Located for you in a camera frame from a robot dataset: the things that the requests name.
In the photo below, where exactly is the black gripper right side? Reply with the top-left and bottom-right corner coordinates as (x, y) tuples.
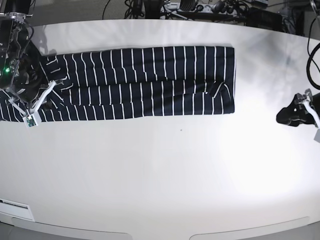
(4, 59), (49, 110)

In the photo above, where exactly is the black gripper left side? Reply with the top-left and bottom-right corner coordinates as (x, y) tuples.
(276, 88), (320, 127)

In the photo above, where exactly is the navy white striped T-shirt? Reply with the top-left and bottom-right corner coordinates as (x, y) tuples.
(0, 45), (236, 123)

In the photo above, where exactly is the black equipment box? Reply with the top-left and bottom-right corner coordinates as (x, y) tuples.
(245, 7), (283, 31)

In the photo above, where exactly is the white label sticker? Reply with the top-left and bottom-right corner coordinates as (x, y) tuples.
(0, 198), (35, 222)

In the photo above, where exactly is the white power strip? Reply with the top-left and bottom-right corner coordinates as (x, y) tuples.
(160, 2), (237, 17)

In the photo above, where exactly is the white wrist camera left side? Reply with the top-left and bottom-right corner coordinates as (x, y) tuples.
(314, 129), (320, 143)

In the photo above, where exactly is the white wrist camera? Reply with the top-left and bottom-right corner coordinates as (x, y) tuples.
(22, 112), (42, 128)
(314, 129), (320, 143)

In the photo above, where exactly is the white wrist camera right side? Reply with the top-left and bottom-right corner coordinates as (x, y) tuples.
(22, 112), (42, 128)

